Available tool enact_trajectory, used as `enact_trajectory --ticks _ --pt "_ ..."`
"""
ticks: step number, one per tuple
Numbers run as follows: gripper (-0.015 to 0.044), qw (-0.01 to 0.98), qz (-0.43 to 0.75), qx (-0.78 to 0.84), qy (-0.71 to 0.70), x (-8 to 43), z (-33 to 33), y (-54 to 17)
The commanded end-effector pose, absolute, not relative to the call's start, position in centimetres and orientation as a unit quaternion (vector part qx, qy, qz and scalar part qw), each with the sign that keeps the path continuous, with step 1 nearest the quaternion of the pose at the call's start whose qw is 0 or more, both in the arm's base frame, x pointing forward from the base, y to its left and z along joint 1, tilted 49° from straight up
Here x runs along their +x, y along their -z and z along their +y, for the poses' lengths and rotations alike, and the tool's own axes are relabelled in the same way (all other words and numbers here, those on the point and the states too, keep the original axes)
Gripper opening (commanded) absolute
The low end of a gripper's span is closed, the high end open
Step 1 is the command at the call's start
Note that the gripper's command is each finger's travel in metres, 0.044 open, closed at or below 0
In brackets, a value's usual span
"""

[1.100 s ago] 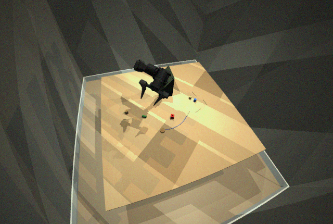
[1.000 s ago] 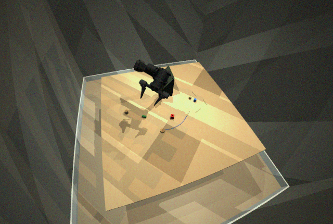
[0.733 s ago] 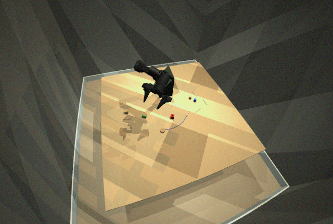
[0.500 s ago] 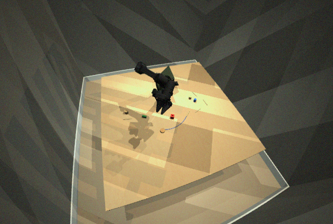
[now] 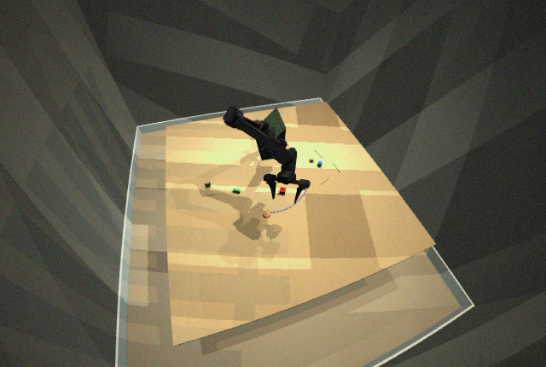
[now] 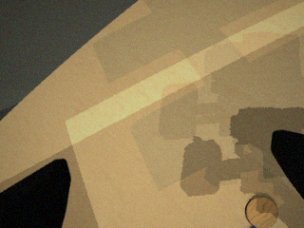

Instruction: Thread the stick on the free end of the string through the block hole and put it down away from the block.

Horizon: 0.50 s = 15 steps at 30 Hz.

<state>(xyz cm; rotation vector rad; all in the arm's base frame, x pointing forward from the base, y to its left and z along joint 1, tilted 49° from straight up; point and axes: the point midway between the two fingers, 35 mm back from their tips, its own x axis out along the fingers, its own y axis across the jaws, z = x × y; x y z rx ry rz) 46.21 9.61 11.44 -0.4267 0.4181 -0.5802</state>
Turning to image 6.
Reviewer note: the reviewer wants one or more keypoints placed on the round wooden button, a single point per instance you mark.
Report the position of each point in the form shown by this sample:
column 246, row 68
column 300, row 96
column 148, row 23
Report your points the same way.
column 261, row 212

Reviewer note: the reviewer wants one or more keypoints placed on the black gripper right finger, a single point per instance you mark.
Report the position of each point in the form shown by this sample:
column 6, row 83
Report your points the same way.
column 288, row 149

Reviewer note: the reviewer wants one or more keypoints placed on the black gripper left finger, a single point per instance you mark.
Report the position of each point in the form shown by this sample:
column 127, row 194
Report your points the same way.
column 39, row 200

